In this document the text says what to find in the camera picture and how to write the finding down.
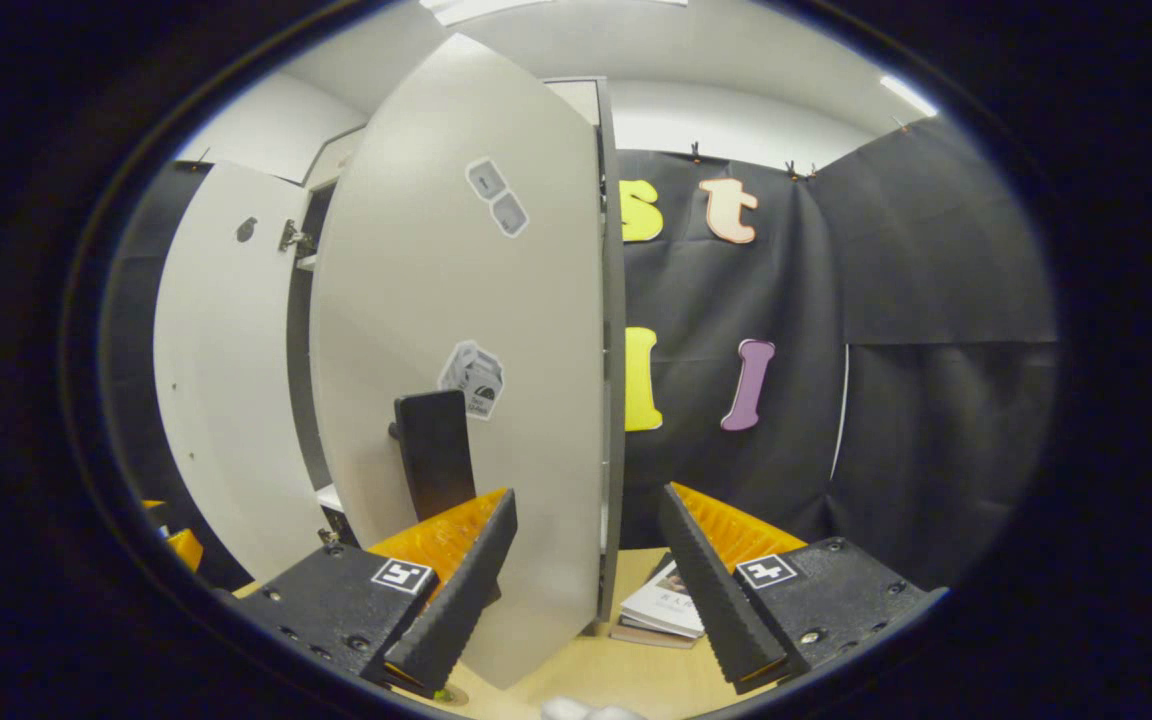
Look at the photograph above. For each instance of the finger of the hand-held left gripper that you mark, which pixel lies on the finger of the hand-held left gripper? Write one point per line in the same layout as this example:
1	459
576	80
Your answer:
184	545

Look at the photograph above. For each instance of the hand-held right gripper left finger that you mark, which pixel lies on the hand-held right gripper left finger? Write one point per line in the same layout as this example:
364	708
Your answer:
461	590

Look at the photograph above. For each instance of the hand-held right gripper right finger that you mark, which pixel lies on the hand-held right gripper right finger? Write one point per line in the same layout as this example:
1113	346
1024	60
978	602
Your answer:
711	590

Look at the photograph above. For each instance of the white cabinet door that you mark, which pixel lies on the white cabinet door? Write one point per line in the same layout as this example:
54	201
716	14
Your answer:
226	380
456	280

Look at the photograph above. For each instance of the white and grey cabinet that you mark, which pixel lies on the white and grey cabinet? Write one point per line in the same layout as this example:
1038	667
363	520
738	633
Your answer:
614	300

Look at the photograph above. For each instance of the white book with portrait cover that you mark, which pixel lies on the white book with portrait cover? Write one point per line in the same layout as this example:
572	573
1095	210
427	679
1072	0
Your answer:
661	605

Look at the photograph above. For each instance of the black backdrop cloth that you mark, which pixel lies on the black backdrop cloth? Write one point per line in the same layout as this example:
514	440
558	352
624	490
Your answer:
936	400

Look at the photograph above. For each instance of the small ceiling light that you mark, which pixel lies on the small ceiling light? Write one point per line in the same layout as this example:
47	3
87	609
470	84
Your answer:
908	95

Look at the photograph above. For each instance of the long ceiling light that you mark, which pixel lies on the long ceiling light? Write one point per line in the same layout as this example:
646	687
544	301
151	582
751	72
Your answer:
496	6

